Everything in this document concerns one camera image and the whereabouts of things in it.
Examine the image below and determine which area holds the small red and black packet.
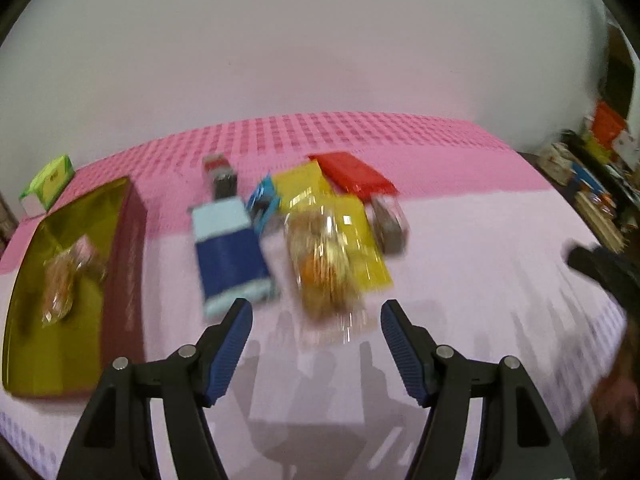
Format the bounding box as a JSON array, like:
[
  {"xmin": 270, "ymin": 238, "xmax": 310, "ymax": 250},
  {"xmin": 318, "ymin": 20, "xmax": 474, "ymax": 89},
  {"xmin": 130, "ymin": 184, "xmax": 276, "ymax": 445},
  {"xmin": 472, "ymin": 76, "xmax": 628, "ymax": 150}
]
[{"xmin": 202, "ymin": 154, "xmax": 239, "ymax": 200}]

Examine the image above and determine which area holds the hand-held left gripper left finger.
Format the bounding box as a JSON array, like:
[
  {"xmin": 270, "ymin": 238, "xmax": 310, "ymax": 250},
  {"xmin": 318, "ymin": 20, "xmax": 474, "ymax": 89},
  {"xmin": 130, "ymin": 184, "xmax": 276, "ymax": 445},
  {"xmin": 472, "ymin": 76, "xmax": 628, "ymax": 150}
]
[{"xmin": 57, "ymin": 298, "xmax": 254, "ymax": 480}]

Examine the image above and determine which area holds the blue and white snack box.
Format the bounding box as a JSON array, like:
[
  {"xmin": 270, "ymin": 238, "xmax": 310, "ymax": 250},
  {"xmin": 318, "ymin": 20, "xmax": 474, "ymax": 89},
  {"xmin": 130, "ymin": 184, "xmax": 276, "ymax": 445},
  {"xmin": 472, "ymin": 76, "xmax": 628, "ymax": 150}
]
[{"xmin": 187, "ymin": 197, "xmax": 281, "ymax": 321}]

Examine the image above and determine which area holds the red snack packet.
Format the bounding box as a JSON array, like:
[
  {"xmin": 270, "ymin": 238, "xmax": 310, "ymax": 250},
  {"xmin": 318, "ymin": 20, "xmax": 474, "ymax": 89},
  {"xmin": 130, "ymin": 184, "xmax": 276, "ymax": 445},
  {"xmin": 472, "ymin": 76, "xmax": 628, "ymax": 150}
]
[{"xmin": 307, "ymin": 151, "xmax": 399, "ymax": 196}]

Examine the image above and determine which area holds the brown snack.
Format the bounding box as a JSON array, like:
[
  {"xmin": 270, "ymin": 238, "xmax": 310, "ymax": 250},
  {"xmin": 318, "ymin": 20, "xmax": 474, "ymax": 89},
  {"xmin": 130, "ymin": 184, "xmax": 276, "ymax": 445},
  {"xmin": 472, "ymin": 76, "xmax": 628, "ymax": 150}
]
[{"xmin": 370, "ymin": 195, "xmax": 410, "ymax": 255}]

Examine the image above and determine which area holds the clear cookie bag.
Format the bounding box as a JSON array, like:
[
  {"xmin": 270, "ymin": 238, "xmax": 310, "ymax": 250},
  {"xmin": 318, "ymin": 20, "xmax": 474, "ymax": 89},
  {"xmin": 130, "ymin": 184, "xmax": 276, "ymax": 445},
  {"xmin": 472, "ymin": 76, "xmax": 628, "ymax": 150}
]
[{"xmin": 282, "ymin": 200, "xmax": 376, "ymax": 343}]

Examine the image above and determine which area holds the red box with gold inside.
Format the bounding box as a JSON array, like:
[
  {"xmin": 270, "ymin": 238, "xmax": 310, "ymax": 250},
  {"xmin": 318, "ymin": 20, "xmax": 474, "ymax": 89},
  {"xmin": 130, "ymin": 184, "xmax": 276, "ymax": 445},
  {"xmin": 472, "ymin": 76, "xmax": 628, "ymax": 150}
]
[{"xmin": 1, "ymin": 176, "xmax": 148, "ymax": 401}]

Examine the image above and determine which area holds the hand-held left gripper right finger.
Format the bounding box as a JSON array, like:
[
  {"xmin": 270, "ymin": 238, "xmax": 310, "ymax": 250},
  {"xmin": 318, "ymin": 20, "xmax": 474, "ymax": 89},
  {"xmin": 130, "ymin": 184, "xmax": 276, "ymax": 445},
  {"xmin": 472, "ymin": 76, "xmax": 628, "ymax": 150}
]
[{"xmin": 380, "ymin": 299, "xmax": 576, "ymax": 480}]

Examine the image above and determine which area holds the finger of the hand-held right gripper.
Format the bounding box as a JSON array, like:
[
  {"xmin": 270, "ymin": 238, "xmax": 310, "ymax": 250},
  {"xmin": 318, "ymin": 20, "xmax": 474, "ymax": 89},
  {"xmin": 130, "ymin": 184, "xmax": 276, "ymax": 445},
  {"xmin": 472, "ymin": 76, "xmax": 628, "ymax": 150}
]
[{"xmin": 565, "ymin": 242, "xmax": 640, "ymax": 311}]

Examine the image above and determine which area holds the yellow snack packet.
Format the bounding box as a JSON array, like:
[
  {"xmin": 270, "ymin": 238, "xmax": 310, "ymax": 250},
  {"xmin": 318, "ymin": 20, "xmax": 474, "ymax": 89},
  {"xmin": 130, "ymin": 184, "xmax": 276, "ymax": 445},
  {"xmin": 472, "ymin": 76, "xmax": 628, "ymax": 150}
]
[{"xmin": 272, "ymin": 164, "xmax": 393, "ymax": 293}]

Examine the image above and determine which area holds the cluttered low shelf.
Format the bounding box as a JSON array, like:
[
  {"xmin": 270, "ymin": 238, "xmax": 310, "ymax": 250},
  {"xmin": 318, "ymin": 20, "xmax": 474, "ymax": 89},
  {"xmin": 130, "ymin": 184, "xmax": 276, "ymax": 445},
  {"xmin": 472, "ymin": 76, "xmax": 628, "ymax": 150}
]
[{"xmin": 520, "ymin": 127, "xmax": 640, "ymax": 256}]

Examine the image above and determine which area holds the pink checked tablecloth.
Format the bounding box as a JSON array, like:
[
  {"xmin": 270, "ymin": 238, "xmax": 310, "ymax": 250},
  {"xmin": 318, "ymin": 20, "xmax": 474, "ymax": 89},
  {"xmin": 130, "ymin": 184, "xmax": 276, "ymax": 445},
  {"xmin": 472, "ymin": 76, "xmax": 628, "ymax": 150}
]
[{"xmin": 0, "ymin": 110, "xmax": 632, "ymax": 480}]

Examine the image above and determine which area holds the orange box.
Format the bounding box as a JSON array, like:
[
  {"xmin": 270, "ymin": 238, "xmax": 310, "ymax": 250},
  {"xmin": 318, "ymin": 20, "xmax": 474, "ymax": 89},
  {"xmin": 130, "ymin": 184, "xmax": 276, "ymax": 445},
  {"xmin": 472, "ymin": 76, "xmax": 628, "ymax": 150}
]
[{"xmin": 592, "ymin": 101, "xmax": 629, "ymax": 152}]

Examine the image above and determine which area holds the small blue snack packet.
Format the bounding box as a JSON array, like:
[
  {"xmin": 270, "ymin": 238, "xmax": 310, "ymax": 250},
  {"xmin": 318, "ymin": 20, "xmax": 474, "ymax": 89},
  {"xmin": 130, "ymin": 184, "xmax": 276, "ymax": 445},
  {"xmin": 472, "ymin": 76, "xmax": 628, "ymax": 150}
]
[{"xmin": 245, "ymin": 175, "xmax": 284, "ymax": 233}]

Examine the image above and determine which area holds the small cookie bag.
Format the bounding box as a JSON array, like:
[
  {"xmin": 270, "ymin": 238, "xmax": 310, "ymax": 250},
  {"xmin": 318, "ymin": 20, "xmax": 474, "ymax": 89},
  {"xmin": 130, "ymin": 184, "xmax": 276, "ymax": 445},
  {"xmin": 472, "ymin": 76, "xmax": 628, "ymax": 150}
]
[{"xmin": 40, "ymin": 235, "xmax": 108, "ymax": 328}]

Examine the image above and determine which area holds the green carton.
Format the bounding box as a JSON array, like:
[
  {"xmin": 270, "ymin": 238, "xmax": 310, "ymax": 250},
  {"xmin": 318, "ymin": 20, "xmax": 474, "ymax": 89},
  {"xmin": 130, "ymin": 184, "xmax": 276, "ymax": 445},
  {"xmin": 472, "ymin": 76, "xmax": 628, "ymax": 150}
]
[{"xmin": 19, "ymin": 155, "xmax": 76, "ymax": 213}]

